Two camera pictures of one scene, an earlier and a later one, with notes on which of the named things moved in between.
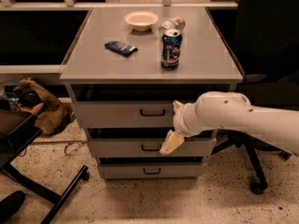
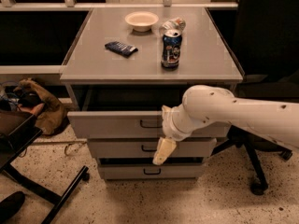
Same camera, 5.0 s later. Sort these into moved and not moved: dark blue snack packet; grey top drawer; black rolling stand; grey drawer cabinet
Moved: grey top drawer
Not moved: dark blue snack packet; grey drawer cabinet; black rolling stand
